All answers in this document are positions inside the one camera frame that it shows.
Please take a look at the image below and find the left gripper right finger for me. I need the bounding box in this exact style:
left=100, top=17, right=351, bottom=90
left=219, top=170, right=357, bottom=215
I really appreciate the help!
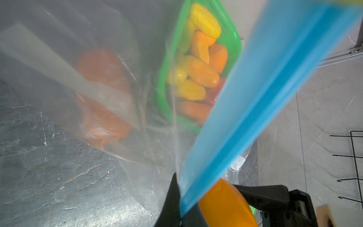
left=234, top=185, right=289, bottom=227

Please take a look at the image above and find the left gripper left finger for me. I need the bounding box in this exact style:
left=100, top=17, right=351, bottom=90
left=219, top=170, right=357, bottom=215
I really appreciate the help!
left=154, top=173, right=208, bottom=227

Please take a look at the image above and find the orange mango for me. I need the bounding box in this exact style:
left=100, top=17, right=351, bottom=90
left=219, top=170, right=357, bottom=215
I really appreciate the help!
left=177, top=101, right=212, bottom=122
left=199, top=178, right=258, bottom=227
left=76, top=48, right=132, bottom=150

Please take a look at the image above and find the clear zip-top bag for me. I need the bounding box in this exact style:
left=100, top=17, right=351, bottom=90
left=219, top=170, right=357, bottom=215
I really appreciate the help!
left=1, top=1, right=363, bottom=216

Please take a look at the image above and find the orange mango at basket front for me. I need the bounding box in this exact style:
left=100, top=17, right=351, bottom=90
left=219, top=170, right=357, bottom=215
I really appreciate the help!
left=177, top=101, right=212, bottom=122

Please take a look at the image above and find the red mango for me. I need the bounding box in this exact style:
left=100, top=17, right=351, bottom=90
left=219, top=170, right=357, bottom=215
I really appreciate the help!
left=203, top=78, right=226, bottom=106

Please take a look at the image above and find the green plastic basket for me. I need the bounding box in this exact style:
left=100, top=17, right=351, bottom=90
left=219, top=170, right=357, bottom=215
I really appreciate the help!
left=155, top=1, right=242, bottom=121

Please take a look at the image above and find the black wall hook rack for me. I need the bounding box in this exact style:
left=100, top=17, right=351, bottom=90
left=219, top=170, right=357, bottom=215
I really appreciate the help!
left=329, top=130, right=363, bottom=209

